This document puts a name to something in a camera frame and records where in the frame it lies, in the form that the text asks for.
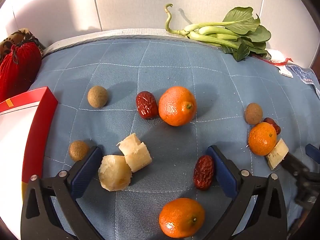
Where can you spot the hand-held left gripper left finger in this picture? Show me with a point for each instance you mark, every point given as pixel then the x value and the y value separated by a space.
pixel 86 172

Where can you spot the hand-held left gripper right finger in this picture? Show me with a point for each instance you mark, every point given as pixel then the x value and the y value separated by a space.
pixel 225 172

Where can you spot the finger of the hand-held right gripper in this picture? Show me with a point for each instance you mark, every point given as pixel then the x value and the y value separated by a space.
pixel 293 165
pixel 313 151

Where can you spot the dried red date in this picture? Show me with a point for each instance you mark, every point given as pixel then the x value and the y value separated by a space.
pixel 204 172
pixel 273 125
pixel 146 105

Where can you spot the peeled sugar cane piece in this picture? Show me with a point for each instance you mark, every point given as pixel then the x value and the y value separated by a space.
pixel 135 152
pixel 276 153
pixel 115 173

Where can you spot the brown longan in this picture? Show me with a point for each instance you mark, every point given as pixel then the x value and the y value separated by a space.
pixel 78 150
pixel 253 113
pixel 97 96

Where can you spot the orange mandarin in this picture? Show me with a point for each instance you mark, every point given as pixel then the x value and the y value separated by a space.
pixel 177 106
pixel 262 140
pixel 181 217

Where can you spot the red shallow cardboard box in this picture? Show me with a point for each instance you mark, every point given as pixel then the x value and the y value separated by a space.
pixel 37 120

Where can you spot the blue printed plastic bag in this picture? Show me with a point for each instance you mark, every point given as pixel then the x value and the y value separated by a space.
pixel 306 76

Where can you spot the white paper packet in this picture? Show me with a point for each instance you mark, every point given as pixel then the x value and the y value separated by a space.
pixel 278 57

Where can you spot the blue quilted blanket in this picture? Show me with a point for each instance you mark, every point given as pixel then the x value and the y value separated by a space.
pixel 150 62

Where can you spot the green bok choy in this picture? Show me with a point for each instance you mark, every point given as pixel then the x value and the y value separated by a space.
pixel 225 32

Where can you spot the brown floral patterned cloth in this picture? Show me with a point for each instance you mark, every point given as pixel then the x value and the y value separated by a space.
pixel 17 36

